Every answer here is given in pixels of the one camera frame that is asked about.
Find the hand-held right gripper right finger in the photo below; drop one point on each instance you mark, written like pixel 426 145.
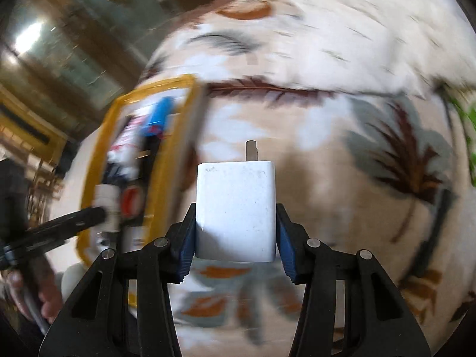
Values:
pixel 285 245

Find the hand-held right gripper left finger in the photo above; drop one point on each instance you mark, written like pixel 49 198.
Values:
pixel 187 245

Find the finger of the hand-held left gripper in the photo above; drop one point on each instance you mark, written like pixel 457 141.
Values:
pixel 63 227

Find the white pill bottle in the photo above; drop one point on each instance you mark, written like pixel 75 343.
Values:
pixel 108 208

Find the white charger adapter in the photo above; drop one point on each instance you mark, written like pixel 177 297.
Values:
pixel 236 208

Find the white box with yellow edges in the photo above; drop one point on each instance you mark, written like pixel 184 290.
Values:
pixel 167 148

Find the pink floral tube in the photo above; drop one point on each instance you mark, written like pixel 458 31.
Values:
pixel 130 135

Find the person's left hand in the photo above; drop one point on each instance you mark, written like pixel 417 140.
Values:
pixel 48 286

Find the red tape roll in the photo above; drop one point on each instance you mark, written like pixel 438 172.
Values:
pixel 132 200

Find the beige floral blanket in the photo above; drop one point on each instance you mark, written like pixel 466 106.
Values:
pixel 334 156

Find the wooden wardrobe with glass doors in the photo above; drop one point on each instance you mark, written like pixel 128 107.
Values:
pixel 74 44

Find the green floral cloth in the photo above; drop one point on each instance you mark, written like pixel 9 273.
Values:
pixel 465 126

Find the white leaf-print duvet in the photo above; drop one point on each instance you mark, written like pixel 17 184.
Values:
pixel 353 26

